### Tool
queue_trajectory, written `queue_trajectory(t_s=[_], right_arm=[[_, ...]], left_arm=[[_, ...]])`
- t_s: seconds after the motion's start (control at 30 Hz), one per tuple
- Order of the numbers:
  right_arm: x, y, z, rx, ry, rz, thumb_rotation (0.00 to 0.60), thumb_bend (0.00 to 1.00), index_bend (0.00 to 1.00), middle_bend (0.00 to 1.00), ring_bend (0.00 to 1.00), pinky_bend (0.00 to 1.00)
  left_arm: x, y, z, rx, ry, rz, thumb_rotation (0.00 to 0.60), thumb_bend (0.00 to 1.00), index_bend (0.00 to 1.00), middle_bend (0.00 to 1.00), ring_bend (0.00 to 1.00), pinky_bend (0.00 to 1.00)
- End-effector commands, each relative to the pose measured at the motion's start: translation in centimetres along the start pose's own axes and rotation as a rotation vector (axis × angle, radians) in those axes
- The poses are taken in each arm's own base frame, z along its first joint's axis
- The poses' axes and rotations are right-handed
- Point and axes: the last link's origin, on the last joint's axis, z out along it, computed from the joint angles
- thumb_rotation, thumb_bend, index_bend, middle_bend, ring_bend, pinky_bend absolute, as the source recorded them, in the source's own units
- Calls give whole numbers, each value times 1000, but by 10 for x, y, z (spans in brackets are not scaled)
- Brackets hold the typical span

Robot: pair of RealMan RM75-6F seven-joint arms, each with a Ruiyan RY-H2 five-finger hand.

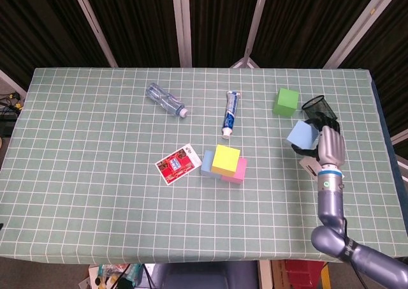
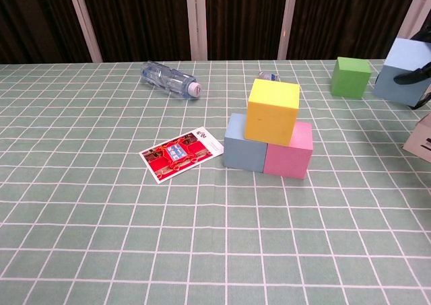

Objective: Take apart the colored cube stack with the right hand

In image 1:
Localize blue white toothpaste tube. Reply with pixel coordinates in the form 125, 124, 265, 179
221, 90, 242, 140

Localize clear plastic water bottle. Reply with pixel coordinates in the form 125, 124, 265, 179
145, 82, 189, 118

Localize red plastic crate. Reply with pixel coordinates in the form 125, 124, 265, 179
284, 259, 323, 286

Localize red printed postcard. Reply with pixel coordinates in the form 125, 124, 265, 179
155, 143, 202, 186

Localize dark brown curtain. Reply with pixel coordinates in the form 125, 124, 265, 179
0, 0, 408, 137

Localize green foam cube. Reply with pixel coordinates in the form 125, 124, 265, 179
272, 88, 300, 117

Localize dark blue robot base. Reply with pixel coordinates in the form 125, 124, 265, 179
152, 261, 259, 289

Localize white table leg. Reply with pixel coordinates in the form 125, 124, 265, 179
258, 260, 272, 289

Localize pink foam cube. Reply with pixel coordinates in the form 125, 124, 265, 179
221, 158, 248, 185

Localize white partition frame post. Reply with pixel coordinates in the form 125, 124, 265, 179
229, 0, 272, 69
171, 0, 193, 68
68, 0, 119, 68
323, 0, 393, 69

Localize black mesh pen holder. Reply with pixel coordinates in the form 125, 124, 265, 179
301, 95, 339, 121

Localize green checked tablecloth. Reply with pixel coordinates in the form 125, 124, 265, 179
0, 67, 408, 264

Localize light blue foam cube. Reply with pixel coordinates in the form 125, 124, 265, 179
200, 150, 222, 179
286, 120, 319, 150

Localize yellow foam cube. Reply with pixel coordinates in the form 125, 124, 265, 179
210, 144, 241, 177

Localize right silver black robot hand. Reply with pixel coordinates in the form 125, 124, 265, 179
291, 112, 347, 168

